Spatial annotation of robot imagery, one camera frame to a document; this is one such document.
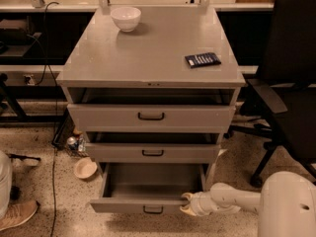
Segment black power cable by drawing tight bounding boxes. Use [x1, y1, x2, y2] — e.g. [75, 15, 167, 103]
[27, 1, 61, 237]

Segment grey drawer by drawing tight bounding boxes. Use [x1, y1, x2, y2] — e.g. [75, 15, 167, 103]
[68, 104, 235, 133]
[90, 163, 205, 215]
[86, 143, 220, 163]

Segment black office chair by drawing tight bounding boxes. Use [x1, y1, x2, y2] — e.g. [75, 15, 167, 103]
[229, 0, 316, 188]

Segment tan sneaker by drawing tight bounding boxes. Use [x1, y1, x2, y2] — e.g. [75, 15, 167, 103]
[0, 200, 40, 231]

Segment beige bowl on floor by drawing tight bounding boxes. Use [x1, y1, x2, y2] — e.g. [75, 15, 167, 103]
[74, 157, 97, 180]

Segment white bowl on cabinet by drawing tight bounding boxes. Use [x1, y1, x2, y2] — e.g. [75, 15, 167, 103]
[111, 7, 141, 32]

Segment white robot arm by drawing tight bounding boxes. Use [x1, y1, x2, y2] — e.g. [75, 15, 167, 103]
[180, 171, 316, 237]

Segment grey drawer cabinet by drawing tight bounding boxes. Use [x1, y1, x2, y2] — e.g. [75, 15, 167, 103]
[56, 5, 247, 183]

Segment grey bottom drawer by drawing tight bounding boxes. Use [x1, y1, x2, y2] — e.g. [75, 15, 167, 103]
[90, 163, 205, 215]

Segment white trouser leg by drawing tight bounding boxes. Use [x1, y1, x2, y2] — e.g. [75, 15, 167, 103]
[0, 151, 12, 219]

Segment soda can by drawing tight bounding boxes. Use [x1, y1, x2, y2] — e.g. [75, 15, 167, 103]
[67, 136, 78, 150]

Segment black tool on floor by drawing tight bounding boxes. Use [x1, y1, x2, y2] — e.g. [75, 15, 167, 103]
[8, 154, 41, 167]

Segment grey top drawer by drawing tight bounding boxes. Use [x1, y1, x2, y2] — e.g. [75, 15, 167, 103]
[68, 104, 235, 133]

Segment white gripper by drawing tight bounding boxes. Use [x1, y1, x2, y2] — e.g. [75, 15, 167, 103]
[180, 192, 240, 216]

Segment plastic water bottle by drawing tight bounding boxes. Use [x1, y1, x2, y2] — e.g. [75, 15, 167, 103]
[78, 134, 86, 153]

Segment grey middle drawer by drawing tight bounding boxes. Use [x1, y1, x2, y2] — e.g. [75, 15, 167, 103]
[86, 143, 220, 163]

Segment wall power outlet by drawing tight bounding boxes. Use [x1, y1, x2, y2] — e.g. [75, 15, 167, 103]
[24, 75, 36, 86]

